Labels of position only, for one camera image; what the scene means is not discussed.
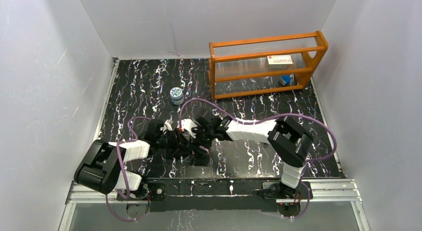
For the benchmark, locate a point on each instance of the white red box on shelf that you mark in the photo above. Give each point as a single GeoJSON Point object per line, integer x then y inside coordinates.
{"type": "Point", "coordinates": [279, 62]}

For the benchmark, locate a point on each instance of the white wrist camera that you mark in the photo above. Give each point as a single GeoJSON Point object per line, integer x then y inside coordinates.
{"type": "Point", "coordinates": [187, 125]}
{"type": "Point", "coordinates": [169, 125]}

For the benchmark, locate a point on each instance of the orange wooden shelf rack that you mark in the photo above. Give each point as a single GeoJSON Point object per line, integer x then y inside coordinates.
{"type": "Point", "coordinates": [238, 67]}

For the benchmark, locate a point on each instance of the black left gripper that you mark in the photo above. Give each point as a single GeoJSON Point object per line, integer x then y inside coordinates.
{"type": "Point", "coordinates": [173, 139]}

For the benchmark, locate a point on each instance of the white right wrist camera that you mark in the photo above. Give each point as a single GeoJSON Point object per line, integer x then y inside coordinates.
{"type": "Point", "coordinates": [187, 125]}

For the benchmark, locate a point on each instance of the blue grey stapler remover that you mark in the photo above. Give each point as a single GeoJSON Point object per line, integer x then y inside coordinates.
{"type": "Point", "coordinates": [286, 80]}

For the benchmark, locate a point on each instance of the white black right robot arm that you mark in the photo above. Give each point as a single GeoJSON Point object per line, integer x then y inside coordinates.
{"type": "Point", "coordinates": [287, 137]}

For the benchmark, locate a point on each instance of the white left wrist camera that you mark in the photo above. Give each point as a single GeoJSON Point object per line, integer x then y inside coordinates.
{"type": "Point", "coordinates": [169, 125]}

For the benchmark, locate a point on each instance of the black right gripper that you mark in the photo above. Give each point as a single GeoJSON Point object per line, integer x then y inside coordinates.
{"type": "Point", "coordinates": [198, 129]}

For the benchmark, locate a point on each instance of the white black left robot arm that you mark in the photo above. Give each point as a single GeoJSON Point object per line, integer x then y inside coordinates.
{"type": "Point", "coordinates": [103, 167]}

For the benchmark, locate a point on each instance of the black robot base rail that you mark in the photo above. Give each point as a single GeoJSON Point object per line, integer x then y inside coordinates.
{"type": "Point", "coordinates": [260, 194]}

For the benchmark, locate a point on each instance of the blue white round jar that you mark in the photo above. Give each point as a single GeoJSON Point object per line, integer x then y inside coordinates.
{"type": "Point", "coordinates": [177, 96]}

